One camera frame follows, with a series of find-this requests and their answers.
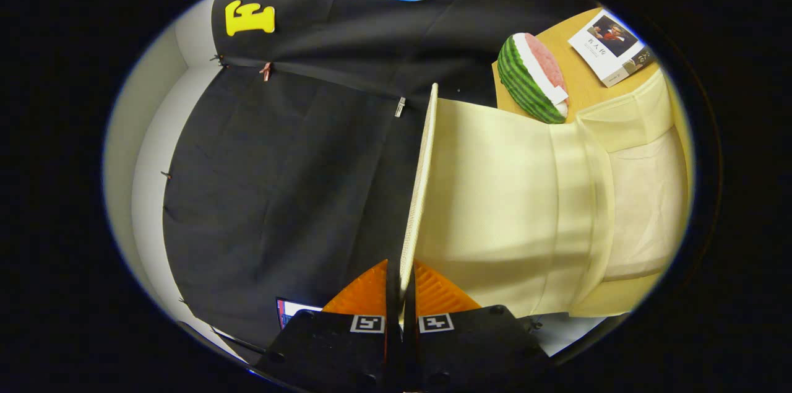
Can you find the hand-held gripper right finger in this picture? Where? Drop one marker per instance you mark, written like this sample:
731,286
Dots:
409,331

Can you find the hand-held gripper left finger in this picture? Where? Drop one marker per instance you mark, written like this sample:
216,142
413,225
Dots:
392,319

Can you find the beige fabric storage box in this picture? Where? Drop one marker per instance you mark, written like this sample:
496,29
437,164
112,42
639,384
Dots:
495,195

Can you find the lit computer screen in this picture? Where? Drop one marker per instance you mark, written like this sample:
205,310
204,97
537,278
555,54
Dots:
297,312

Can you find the black backdrop cloth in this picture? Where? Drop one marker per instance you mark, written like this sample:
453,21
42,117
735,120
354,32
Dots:
278,182

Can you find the silver metal clip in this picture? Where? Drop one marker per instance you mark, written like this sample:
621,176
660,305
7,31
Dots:
400,106

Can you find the watermelon slice plush toy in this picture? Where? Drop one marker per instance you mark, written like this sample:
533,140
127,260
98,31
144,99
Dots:
532,80

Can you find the red clothes peg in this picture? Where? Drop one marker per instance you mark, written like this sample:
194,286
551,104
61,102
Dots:
266,71

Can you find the white portrait cover book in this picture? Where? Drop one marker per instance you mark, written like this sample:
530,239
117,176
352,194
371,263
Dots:
603,49

